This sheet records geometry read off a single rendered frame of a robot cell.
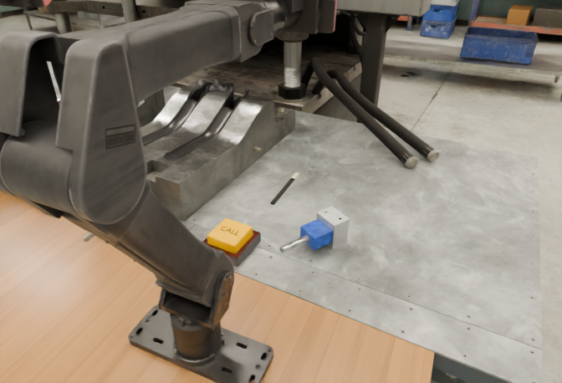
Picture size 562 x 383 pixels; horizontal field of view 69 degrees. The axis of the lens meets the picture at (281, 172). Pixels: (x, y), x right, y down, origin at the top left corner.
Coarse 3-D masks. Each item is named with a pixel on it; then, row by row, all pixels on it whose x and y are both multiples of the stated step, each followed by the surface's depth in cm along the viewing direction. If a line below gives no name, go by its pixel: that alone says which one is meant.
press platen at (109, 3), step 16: (64, 0) 179; (80, 0) 180; (96, 0) 177; (112, 0) 177; (144, 0) 177; (160, 0) 177; (176, 0) 177; (192, 0) 177; (320, 0) 176; (144, 16) 167; (288, 32) 131
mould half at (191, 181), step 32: (224, 96) 104; (256, 96) 105; (160, 128) 100; (192, 128) 99; (224, 128) 97; (256, 128) 99; (288, 128) 115; (160, 160) 85; (192, 160) 85; (224, 160) 89; (256, 160) 103; (160, 192) 81; (192, 192) 82
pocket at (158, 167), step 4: (152, 160) 85; (148, 164) 84; (152, 164) 85; (156, 164) 85; (160, 164) 84; (164, 164) 84; (148, 168) 85; (152, 168) 86; (156, 168) 85; (160, 168) 85; (164, 168) 84; (148, 172) 85; (152, 172) 86; (156, 172) 86; (160, 172) 86; (148, 176) 84; (152, 176) 84; (152, 180) 81
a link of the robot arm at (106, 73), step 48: (0, 48) 28; (48, 48) 30; (96, 48) 26; (144, 48) 31; (192, 48) 37; (240, 48) 44; (0, 96) 29; (48, 96) 32; (96, 96) 26; (144, 96) 32; (0, 144) 29; (96, 144) 27; (96, 192) 28
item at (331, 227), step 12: (324, 216) 74; (336, 216) 74; (300, 228) 74; (312, 228) 73; (324, 228) 73; (336, 228) 72; (348, 228) 74; (300, 240) 72; (312, 240) 71; (324, 240) 72; (336, 240) 74
